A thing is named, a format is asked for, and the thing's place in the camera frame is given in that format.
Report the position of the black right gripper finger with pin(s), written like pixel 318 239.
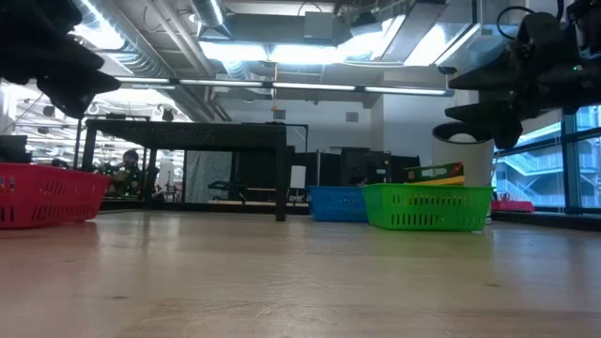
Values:
pixel 497 77
pixel 497 117

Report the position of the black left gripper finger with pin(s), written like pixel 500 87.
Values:
pixel 75 61
pixel 80 91

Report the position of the yellow crayon box with barcode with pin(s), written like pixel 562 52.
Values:
pixel 436 173

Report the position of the red storage bin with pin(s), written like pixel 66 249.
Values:
pixel 512 206

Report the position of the person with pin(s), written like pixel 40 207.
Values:
pixel 127 176

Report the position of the red plastic basket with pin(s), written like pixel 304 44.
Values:
pixel 47 197

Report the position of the green plastic basket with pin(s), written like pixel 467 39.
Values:
pixel 422 206

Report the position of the black perforated metal riser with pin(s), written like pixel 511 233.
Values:
pixel 188 136

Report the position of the ceiling light strip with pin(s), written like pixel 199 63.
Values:
pixel 211 83

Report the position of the black equipment cabinet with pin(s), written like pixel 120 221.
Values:
pixel 366 166

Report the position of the grey tarp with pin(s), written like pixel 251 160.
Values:
pixel 209 176

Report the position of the blue plastic basket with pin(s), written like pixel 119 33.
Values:
pixel 335 204

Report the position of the grey ceiling box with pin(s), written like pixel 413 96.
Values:
pixel 319 26

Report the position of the white paper sheet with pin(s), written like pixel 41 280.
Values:
pixel 298 177

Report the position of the white ceiling air duct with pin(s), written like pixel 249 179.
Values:
pixel 469 47

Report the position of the silver spiral duct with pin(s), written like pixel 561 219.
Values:
pixel 209 11

